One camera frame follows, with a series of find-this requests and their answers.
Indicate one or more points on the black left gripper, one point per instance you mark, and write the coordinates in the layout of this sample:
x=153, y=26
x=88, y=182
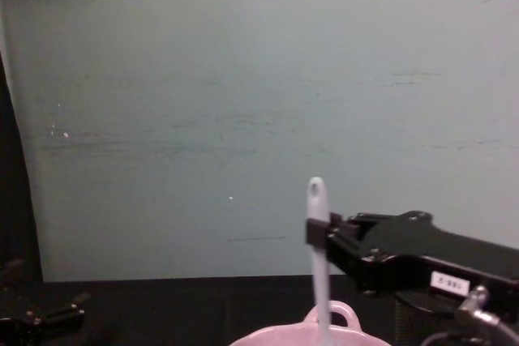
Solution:
x=36, y=321

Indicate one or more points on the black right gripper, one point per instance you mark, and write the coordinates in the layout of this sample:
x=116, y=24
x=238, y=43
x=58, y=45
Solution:
x=413, y=240

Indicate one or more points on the white plastic spoon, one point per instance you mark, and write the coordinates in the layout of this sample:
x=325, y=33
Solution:
x=317, y=208

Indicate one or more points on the black table cloth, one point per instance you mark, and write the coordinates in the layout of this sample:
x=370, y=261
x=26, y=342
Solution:
x=182, y=309

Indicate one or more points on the black mesh basket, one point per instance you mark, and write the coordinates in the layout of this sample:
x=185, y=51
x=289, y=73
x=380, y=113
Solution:
x=421, y=304

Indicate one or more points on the black hanging cloth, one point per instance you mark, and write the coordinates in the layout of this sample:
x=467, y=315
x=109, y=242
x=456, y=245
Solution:
x=16, y=184

